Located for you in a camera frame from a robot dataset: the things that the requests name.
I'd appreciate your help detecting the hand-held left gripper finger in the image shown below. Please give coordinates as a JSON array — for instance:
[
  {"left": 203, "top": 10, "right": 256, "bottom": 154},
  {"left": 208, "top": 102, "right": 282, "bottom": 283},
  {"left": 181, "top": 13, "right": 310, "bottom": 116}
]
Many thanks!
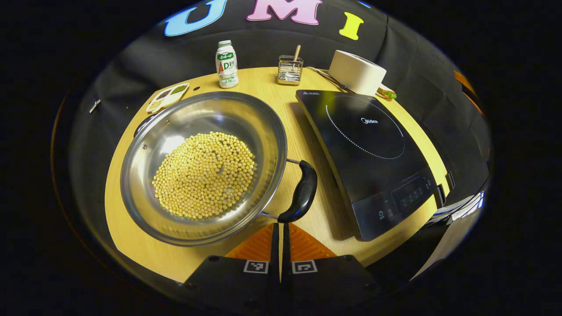
[
  {"left": 182, "top": 223, "right": 281, "bottom": 310},
  {"left": 281, "top": 223, "right": 382, "bottom": 310}
]

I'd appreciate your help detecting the pile of yellow soybeans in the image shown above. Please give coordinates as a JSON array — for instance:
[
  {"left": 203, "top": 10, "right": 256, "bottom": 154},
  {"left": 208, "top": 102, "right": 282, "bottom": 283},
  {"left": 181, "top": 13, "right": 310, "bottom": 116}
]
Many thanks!
[{"left": 152, "top": 131, "right": 257, "bottom": 220}]

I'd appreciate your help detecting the black induction cooktop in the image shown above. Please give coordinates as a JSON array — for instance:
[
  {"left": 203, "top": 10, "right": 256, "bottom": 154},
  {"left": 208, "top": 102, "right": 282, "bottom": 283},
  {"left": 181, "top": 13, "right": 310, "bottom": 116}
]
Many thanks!
[{"left": 295, "top": 90, "right": 442, "bottom": 242}]

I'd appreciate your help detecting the steel pot with black handles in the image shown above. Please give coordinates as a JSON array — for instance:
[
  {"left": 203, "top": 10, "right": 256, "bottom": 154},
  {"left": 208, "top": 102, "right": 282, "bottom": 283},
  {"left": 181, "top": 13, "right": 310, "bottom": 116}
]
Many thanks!
[{"left": 120, "top": 91, "right": 318, "bottom": 247}]

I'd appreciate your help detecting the white toaster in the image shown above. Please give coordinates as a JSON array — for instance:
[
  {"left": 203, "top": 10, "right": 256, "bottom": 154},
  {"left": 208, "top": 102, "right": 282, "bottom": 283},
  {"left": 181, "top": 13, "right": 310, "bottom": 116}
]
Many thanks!
[{"left": 328, "top": 50, "right": 387, "bottom": 97}]

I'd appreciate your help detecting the white sheet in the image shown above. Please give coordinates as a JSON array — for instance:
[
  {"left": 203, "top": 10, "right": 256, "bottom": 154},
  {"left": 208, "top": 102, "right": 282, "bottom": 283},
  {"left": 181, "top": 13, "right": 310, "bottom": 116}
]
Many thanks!
[{"left": 411, "top": 211, "right": 477, "bottom": 281}]

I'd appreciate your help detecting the white divided bean dish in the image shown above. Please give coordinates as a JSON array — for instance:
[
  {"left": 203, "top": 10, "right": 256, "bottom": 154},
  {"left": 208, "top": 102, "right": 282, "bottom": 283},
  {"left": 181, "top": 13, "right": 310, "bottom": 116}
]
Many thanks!
[{"left": 146, "top": 83, "right": 190, "bottom": 114}]

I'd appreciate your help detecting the white drink bottle green label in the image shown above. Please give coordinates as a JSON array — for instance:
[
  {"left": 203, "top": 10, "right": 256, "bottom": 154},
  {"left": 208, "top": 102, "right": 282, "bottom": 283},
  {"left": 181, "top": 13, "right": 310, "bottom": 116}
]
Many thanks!
[{"left": 215, "top": 40, "right": 240, "bottom": 89}]

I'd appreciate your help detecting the black backdrop cloth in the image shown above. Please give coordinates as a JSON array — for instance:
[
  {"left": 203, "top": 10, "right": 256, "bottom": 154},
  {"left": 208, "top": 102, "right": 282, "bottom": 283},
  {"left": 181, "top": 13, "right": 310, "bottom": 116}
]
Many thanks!
[{"left": 66, "top": 0, "right": 492, "bottom": 264}]

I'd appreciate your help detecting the black power cable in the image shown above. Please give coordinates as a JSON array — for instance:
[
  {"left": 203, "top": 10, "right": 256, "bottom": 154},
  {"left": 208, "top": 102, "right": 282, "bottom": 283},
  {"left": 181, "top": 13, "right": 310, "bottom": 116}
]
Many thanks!
[{"left": 307, "top": 67, "right": 352, "bottom": 90}]

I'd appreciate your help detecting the wire mesh utensil holder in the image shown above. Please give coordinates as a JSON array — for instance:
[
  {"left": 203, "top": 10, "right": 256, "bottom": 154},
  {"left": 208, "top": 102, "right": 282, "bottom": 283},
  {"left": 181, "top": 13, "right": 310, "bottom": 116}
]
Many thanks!
[{"left": 277, "top": 55, "right": 304, "bottom": 86}]

